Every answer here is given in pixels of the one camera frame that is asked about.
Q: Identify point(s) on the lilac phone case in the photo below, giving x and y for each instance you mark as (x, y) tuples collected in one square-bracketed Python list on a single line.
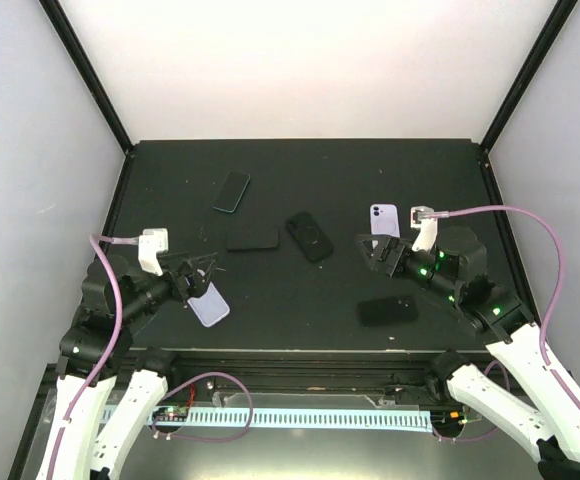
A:
[(210, 308)]

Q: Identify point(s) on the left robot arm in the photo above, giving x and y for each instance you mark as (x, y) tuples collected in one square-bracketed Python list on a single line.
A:
[(81, 445)]

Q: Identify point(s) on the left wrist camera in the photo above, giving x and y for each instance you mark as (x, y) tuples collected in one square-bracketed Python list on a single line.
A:
[(152, 243)]

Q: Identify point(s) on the teal edged phone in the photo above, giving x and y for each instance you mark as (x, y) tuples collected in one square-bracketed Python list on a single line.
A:
[(231, 192)]

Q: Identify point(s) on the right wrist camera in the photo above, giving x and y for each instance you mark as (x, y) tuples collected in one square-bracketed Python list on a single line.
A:
[(423, 220)]

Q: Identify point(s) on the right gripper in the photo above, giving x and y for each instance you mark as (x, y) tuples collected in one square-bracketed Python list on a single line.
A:
[(399, 246)]

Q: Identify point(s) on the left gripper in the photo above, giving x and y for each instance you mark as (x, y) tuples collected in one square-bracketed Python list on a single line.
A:
[(196, 286)]

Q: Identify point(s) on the lilac magsafe cased phone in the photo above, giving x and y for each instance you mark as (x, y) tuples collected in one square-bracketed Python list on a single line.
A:
[(384, 220)]

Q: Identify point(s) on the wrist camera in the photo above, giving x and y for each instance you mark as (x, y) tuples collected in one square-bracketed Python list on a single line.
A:
[(423, 220), (152, 243)]

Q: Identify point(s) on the white slotted cable duct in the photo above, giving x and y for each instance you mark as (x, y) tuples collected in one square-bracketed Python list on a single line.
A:
[(280, 418)]

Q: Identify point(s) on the small circuit board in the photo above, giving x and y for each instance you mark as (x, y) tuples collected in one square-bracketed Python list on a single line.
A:
[(170, 414)]

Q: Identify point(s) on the black flat phone case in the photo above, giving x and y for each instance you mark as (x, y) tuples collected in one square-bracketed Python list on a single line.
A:
[(252, 238)]

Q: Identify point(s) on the black magsafe phone case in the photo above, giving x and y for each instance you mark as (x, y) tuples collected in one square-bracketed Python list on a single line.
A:
[(309, 237)]

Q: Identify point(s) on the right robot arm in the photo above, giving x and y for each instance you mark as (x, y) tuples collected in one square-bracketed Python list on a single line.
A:
[(453, 269)]

